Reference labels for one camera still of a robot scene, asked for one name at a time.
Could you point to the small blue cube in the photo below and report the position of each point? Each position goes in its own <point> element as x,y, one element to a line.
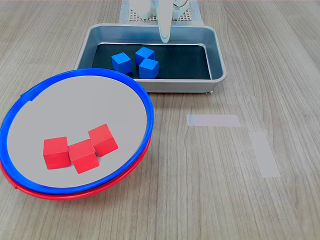
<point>148,68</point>
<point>121,63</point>
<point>144,54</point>

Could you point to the blue-rimmed white plate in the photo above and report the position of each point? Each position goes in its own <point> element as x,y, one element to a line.
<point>75,105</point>

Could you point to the small red cube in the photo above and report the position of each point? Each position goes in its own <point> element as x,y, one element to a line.
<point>56,152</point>
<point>83,157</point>
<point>103,140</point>

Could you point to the steel tray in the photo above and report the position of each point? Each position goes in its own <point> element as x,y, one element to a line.
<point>150,33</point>

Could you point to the black tray mat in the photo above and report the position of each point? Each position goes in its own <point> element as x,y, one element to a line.
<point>180,62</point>

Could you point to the translucent tape strip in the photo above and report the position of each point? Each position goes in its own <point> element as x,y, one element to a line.
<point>265,155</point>
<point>212,120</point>

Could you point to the red-rimmed white plate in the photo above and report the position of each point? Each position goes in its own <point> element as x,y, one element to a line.
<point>57,196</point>

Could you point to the pale perforated base plate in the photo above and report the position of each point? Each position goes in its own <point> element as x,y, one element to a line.
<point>186,17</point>

